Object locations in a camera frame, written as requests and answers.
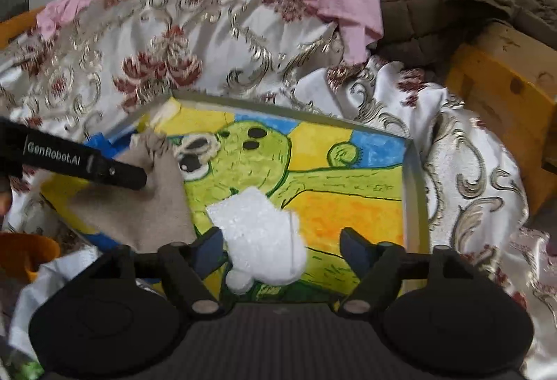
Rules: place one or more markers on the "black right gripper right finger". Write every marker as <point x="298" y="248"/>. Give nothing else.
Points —
<point x="377" y="268"/>

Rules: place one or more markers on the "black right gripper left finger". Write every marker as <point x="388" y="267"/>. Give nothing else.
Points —
<point x="185" y="266"/>

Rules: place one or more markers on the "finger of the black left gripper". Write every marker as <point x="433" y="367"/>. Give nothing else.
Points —
<point x="22" y="146"/>

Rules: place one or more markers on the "beige grey sock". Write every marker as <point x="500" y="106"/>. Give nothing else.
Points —
<point x="156" y="215"/>

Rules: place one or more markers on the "white fluffy sock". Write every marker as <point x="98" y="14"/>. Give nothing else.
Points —
<point x="263" y="242"/>

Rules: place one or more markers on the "orange silicone cup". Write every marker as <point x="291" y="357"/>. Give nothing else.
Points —
<point x="23" y="254"/>

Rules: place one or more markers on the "metal tray with frog painting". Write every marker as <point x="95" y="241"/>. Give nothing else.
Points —
<point x="332" y="174"/>

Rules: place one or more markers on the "floral satin bedspread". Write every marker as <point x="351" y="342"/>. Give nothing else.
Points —
<point x="118" y="56"/>

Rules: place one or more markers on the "wooden bed frame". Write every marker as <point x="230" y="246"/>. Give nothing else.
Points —
<point x="509" y="79"/>

